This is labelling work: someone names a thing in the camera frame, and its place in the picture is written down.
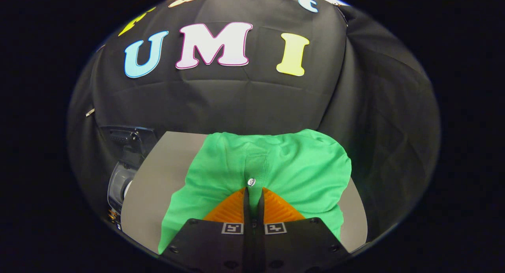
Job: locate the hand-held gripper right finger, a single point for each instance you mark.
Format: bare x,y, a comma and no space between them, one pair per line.
261,210

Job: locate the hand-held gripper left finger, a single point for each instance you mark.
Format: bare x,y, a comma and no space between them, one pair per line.
246,210

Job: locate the green polo shirt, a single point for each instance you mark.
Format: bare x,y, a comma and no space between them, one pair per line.
296,166

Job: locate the dark washing machine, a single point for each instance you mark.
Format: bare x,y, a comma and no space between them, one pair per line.
126,146

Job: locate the black backdrop cloth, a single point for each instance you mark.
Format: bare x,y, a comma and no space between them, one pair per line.
236,95

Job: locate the white cloth clip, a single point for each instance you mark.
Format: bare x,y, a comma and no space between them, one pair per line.
90,112

